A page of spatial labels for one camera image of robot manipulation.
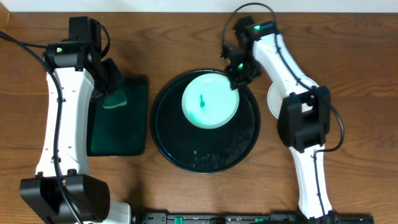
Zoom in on green sponge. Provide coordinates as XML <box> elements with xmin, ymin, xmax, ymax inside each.
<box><xmin>103</xmin><ymin>90</ymin><xmax>127</xmax><ymax>109</ymax></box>

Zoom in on white plate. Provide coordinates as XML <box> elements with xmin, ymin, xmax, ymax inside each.
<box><xmin>267</xmin><ymin>83</ymin><xmax>307</xmax><ymax>119</ymax></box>

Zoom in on light green plate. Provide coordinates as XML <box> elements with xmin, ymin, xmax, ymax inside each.
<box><xmin>182</xmin><ymin>72</ymin><xmax>239</xmax><ymax>129</ymax></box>

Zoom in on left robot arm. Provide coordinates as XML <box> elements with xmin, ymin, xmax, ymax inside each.
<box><xmin>20</xmin><ymin>36</ymin><xmax>133</xmax><ymax>223</ymax></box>

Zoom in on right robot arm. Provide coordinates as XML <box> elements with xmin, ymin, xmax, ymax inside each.
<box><xmin>221</xmin><ymin>17</ymin><xmax>332</xmax><ymax>220</ymax></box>

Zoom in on rectangular black tray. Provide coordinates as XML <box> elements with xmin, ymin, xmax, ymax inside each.
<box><xmin>86</xmin><ymin>77</ymin><xmax>148</xmax><ymax>156</ymax></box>

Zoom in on round black tray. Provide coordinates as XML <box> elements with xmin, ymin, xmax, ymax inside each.
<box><xmin>150</xmin><ymin>69</ymin><xmax>261</xmax><ymax>174</ymax></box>

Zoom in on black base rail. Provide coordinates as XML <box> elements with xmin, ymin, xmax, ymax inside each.
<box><xmin>131</xmin><ymin>212</ymin><xmax>374</xmax><ymax>224</ymax></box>

